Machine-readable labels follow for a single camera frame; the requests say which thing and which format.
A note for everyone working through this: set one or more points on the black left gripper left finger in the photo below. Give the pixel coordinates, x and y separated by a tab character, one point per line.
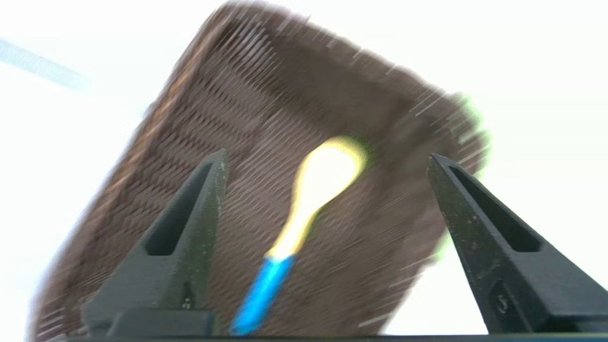
190	247

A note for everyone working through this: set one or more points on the dark brown wicker basket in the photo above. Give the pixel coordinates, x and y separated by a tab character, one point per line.
266	95

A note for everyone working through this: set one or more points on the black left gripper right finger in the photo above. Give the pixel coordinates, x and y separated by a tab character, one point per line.
479	256

